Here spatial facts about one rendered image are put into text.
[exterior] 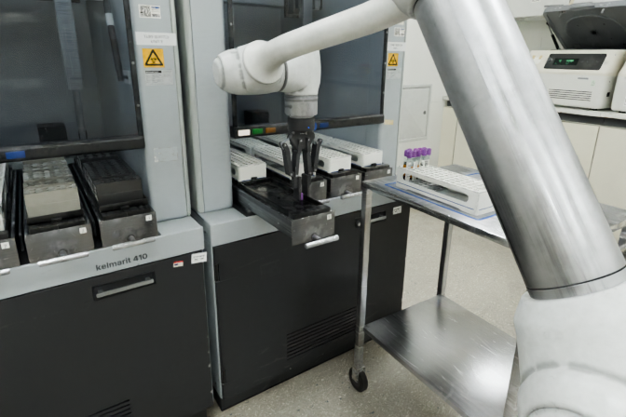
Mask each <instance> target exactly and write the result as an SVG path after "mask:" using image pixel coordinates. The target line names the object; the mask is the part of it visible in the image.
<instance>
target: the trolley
mask: <svg viewBox="0 0 626 417"><path fill-rule="evenodd" d="M439 168H442V169H445V170H449V171H452V172H455V173H458V174H462V175H465V176H469V177H472V178H475V179H478V180H481V181H482V178H481V175H480V173H479V171H478V170H477V169H473V168H467V167H463V166H459V165H457V164H453V165H449V166H443V167H439ZM396 180H397V175H393V176H387V177H383V178H378V179H372V180H368V181H362V182H361V187H362V195H361V232H360V252H359V272H358V291H357V311H356V329H355V349H354V365H353V366H352V368H350V370H349V379H350V381H351V383H352V385H353V387H354V388H355V389H356V390H357V391H359V392H362V391H364V390H366V389H367V387H368V380H367V377H366V375H365V366H364V365H363V364H362V361H363V345H364V332H365V333H366V334H367V335H368V336H369V337H371V338H372V339H373V340H374V341H375V342H376V343H378V344H379V345H380V346H381V347H382V348H383V349H385V350H386V351H387V352H388V353H389V354H390V355H392V356H393V357H394V358H395V359H396V360H397V361H399V362H400V363H401V364H402V365H403V366H404V367H405V368H406V369H408V370H409V371H410V372H412V373H413V375H414V376H415V377H416V378H417V379H419V380H420V381H421V382H422V383H423V384H425V385H426V386H427V387H428V388H429V389H430V390H431V391H433V392H434V393H435V394H436V395H437V396H438V397H440V398H441V399H442V400H443V401H444V402H446V403H447V404H448V405H449V406H450V407H451V408H452V409H454V410H455V411H456V412H457V413H458V414H460V415H461V416H462V417H518V411H517V394H518V390H519V387H520V385H521V379H520V368H519V356H518V347H517V339H515V338H513V337H512V336H510V335H509V334H508V333H506V332H504V331H503V330H500V329H499V328H497V327H495V326H494V325H492V324H490V323H489V322H487V321H485V320H484V319H482V318H480V317H479V316H476V315H475V314H473V313H472V312H471V311H469V310H467V309H466V308H464V307H463V306H461V305H459V304H458V303H455V302H454V301H452V300H450V299H449V298H447V297H445V296H444V295H445V288H446V279H447V272H448V263H449V256H450V248H451V240H452V233H453V225H454V226H457V227H459V228H462V229H464V230H466V231H469V232H471V233H474V234H475V235H479V236H481V237H484V238H486V239H488V240H491V241H493V242H495V243H498V244H499V245H502V246H504V247H506V248H510V246H509V244H508V241H507V239H506V237H505V235H504V233H503V230H502V228H501V225H500V223H499V220H498V218H497V215H496V213H495V211H491V212H487V213H484V214H481V215H478V216H475V215H472V214H469V213H467V212H465V211H462V210H460V209H459V208H455V207H452V206H449V205H447V204H444V203H442V202H440V201H437V200H434V199H432V198H429V197H426V196H424V195H420V194H418V193H415V192H412V191H410V190H405V189H402V188H401V187H398V186H396ZM373 192H375V193H377V194H380V195H383V196H385V197H387V198H390V199H392V200H395V201H397V202H399V203H402V204H404V205H406V206H408V207H410V208H413V209H417V210H419V211H421V212H424V213H426V214H428V215H430V216H432V217H435V218H437V219H440V220H442V221H444V228H443V237H442V253H441V261H440V270H439V278H438V287H437V295H436V296H434V297H432V298H430V299H427V300H425V301H423V302H421V303H417V304H415V305H412V306H410V307H407V308H405V309H402V310H401V311H399V312H396V313H394V314H391V315H389V316H385V317H383V318H380V319H378V320H376V321H374V322H372V323H369V324H367V325H365V311H366V294H367V277H368V261H369V244H370V227H371V211H372V194H373ZM599 204H600V206H601V209H602V211H603V213H604V214H605V216H606V220H607V222H608V224H609V226H610V228H611V231H612V233H613V232H615V231H618V230H619V229H621V232H620V234H619V243H618V245H619V248H620V250H621V253H622V255H623V257H624V259H625V261H626V209H623V208H617V207H613V206H609V205H606V204H603V203H599Z"/></svg>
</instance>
